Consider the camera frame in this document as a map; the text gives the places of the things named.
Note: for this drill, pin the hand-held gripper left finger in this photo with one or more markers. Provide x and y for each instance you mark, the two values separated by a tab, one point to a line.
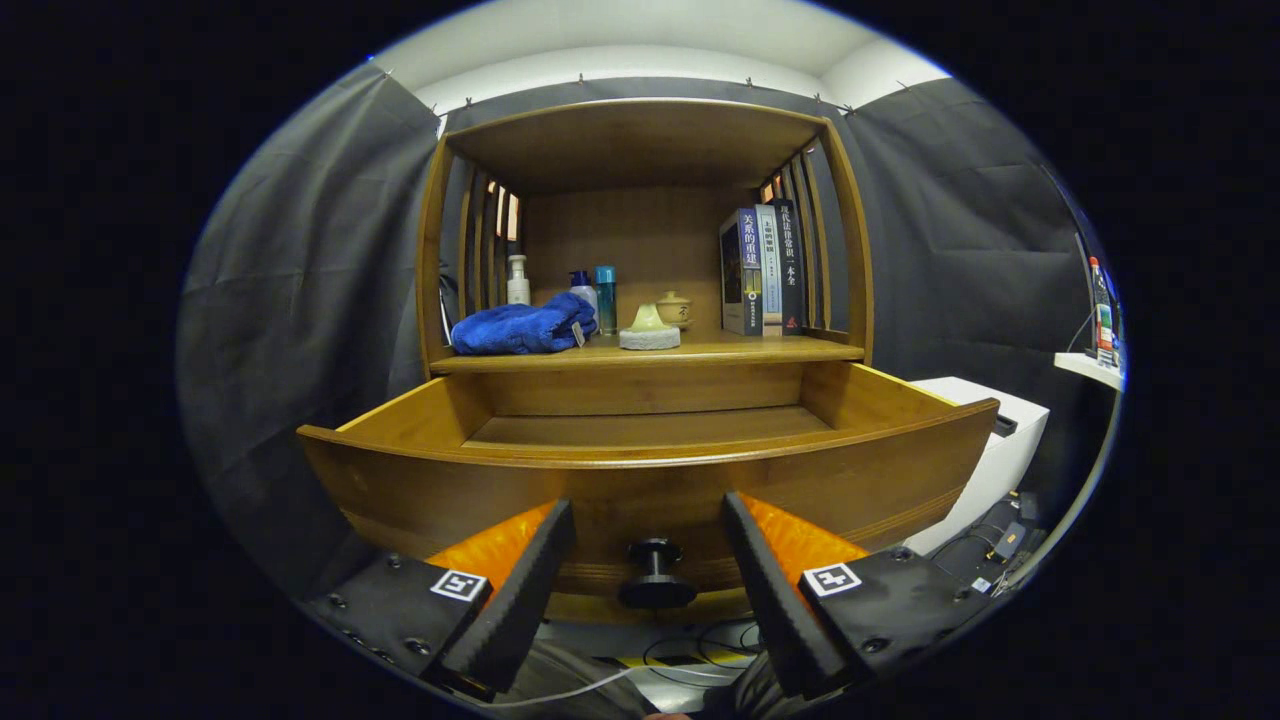
515	610

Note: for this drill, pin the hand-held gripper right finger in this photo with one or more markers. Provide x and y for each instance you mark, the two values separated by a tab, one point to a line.
780	610

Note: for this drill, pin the wooden drawer with black knob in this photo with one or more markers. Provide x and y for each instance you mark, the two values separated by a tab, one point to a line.
650	480

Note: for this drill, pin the light green brush grey base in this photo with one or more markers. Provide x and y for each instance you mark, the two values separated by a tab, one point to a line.
650	335

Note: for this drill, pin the wooden countertop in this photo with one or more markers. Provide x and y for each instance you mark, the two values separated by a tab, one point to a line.
720	350

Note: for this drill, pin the black power adapter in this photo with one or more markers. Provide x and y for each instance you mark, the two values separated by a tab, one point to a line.
1005	542

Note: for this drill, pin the white box unit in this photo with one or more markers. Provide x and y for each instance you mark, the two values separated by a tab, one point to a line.
1010	460

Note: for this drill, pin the blue towel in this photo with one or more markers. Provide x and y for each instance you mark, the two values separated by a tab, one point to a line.
510	330

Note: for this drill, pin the small black object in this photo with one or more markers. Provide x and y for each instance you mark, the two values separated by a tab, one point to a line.
1005	426

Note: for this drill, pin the beige lidded teacup with saucer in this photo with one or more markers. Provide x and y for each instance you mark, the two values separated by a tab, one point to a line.
676	308

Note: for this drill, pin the white pump bottle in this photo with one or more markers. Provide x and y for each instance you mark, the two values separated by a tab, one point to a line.
518	288

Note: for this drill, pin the white bottle with blue cap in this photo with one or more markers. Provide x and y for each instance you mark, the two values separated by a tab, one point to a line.
585	295

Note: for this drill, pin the teal bottle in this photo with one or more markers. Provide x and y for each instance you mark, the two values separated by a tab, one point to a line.
606	300

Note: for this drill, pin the pale spine book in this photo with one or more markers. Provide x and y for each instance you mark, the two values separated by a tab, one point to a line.
769	270

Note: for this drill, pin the blue spine book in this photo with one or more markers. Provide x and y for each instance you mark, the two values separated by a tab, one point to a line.
745	270

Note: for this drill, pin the black spine book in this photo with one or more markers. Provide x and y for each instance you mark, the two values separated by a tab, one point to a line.
791	260

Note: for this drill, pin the black backdrop cloth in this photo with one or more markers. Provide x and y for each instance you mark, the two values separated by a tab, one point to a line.
300	300

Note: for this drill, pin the red label water bottle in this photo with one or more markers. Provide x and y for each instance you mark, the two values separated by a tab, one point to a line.
1100	300

